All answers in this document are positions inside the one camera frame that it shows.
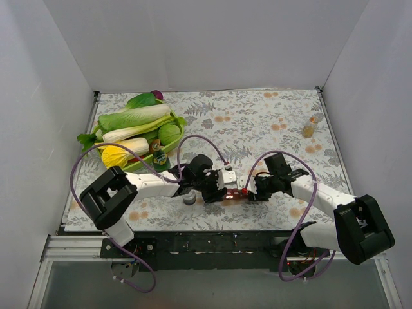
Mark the green glass bottle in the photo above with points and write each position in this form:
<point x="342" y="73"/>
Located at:
<point x="160" y="161"/>

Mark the purple onion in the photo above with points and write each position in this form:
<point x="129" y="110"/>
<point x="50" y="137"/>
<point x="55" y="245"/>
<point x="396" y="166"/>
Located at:
<point x="158" y="95"/>

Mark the green leafy herb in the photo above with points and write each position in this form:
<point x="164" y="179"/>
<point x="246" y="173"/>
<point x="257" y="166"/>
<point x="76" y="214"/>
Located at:
<point x="87" y="141"/>

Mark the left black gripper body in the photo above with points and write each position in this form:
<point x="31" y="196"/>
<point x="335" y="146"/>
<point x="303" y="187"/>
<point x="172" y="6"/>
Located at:
<point x="212" y="188"/>

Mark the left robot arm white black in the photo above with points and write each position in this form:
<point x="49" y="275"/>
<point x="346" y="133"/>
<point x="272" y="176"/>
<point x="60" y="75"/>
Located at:
<point x="108" y="197"/>

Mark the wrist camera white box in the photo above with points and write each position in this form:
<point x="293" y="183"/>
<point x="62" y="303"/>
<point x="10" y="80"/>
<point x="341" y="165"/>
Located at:
<point x="226" y="179"/>
<point x="242" y="184"/>

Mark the dark green leaf vegetable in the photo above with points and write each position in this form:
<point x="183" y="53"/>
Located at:
<point x="142" y="100"/>

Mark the green plastic tray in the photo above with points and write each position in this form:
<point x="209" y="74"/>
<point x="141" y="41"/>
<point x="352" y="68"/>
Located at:
<point x="135" y="164"/>

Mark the black base frame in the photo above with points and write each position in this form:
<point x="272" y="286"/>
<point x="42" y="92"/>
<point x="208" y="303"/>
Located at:
<point x="184" y="250"/>

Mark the large napa cabbage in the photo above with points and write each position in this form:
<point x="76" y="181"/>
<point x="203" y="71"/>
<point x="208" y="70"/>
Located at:
<point x="133" y="117"/>

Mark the yellow napa cabbage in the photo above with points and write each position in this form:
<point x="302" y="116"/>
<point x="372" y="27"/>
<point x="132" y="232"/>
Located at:
<point x="116" y="156"/>

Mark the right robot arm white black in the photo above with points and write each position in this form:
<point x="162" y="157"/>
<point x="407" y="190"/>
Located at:
<point x="359" y="229"/>

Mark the red weekly pill organizer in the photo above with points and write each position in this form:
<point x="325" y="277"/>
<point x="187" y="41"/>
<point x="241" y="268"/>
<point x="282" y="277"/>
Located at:
<point x="236" y="194"/>

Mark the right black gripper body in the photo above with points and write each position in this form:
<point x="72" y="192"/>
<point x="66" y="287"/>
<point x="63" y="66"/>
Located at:
<point x="258" y="188"/>

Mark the white vitamin pill bottle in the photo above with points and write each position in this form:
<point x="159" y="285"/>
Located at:
<point x="189" y="198"/>

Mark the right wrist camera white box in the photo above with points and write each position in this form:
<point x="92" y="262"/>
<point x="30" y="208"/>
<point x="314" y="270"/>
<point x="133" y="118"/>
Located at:
<point x="242" y="184"/>

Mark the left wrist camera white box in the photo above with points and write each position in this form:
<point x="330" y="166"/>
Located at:
<point x="226" y="179"/>

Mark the clear bottle of yellow capsules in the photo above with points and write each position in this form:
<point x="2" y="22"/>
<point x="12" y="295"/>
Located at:
<point x="310" y="127"/>

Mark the round green cabbage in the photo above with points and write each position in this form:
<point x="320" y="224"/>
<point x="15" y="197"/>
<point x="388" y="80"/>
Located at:
<point x="168" y="133"/>

